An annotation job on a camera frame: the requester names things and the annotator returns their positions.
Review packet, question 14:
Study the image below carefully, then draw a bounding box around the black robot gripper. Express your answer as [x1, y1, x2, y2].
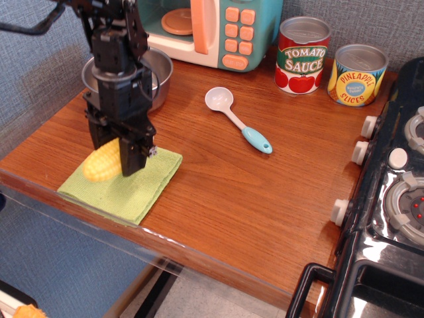
[83, 65, 156, 177]

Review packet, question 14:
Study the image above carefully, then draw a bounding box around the yellow plastic corn cob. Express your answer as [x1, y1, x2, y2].
[82, 138, 122, 182]

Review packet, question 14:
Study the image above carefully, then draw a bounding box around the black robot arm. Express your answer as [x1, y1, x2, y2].
[1, 1, 160, 176]

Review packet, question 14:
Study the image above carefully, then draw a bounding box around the yellow-green folded towel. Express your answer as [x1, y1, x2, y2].
[58, 148, 183, 225]

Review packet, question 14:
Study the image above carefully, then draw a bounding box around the stainless steel bowl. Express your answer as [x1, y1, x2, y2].
[81, 48, 174, 113]

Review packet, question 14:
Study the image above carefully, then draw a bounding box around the clear acrylic table edge guard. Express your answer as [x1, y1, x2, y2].
[1, 170, 331, 308]

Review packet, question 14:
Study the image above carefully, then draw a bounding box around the orange plate inside microwave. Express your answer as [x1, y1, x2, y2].
[161, 8, 193, 36]

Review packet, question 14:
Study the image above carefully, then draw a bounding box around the toy microwave teal and white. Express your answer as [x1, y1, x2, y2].
[137, 1, 283, 72]

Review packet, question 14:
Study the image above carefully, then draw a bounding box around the orange object at bottom left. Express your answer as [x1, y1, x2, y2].
[13, 304, 47, 318]

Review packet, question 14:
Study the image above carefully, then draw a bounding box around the tomato sauce can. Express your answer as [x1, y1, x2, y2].
[274, 16, 331, 95]

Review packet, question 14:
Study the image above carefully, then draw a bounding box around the white stove knob lower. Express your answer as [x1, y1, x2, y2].
[330, 199, 350, 227]

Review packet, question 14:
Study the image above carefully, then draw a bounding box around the white stove knob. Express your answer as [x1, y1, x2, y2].
[360, 116, 378, 139]
[330, 199, 350, 227]
[351, 141, 369, 166]

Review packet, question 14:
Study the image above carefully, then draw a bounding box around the white stove knob middle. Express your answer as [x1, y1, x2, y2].
[351, 141, 369, 166]

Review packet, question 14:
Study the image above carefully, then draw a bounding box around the white stove knob upper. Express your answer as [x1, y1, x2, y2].
[360, 116, 378, 139]

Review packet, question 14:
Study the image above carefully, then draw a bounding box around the pineapple slices can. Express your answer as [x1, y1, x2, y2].
[327, 44, 389, 107]

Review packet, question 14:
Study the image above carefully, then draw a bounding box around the black toy stove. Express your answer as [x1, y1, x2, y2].
[286, 58, 423, 317]

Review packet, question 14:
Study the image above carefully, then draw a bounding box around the white spoon with teal handle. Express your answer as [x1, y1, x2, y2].
[205, 87, 273, 154]

